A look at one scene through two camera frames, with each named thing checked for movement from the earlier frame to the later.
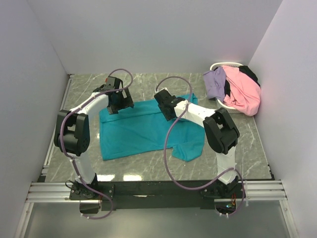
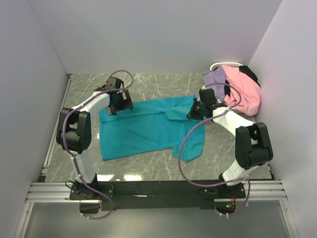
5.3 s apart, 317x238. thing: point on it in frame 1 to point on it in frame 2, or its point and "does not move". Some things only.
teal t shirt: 144,127 does not move
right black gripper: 167,118 to 192,114
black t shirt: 242,69 does not move
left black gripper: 126,102 does not move
